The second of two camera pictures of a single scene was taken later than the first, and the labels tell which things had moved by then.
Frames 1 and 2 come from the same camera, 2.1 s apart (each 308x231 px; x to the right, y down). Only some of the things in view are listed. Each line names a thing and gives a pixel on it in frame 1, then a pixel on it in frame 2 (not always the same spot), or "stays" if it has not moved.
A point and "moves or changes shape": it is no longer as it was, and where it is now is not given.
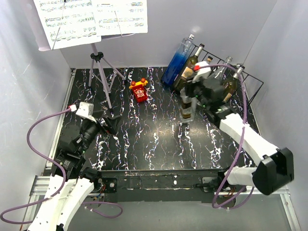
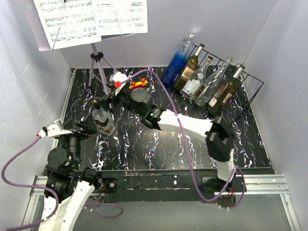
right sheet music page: (113, 17) stays
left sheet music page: (67, 23) stays
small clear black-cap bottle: (188, 106) moves or changes shape
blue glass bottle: (179, 61) stays
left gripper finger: (104, 116) → (78, 123)
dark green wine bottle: (231, 84) stays
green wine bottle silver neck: (189, 69) stays
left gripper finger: (111, 124) → (85, 134)
